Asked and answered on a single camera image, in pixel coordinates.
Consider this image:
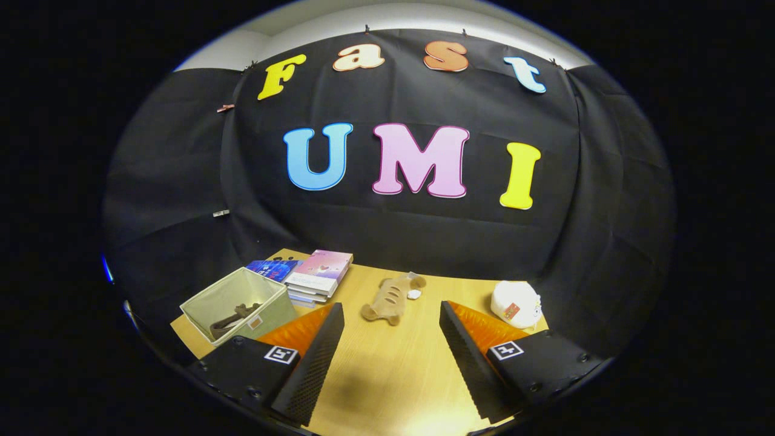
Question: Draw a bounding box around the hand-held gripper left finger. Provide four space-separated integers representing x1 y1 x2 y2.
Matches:
188 303 345 426

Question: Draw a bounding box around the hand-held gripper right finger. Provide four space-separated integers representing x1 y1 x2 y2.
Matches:
440 301 605 424

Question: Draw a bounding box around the blue cover book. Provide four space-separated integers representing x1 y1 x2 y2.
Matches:
245 259 302 284

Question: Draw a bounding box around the white plush toy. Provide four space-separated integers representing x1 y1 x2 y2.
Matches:
490 280 543 329

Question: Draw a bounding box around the thin white book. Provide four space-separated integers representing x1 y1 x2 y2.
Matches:
288 289 331 308

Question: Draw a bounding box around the pink cover book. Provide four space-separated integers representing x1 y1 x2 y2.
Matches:
285 249 354 297

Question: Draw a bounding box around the brown bread plush toy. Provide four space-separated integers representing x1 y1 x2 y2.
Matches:
361 272 427 326

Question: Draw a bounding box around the black backdrop cloth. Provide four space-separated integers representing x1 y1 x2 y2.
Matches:
103 29 676 364

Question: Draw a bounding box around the pale green fabric storage box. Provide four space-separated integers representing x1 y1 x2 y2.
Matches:
180 267 297 347

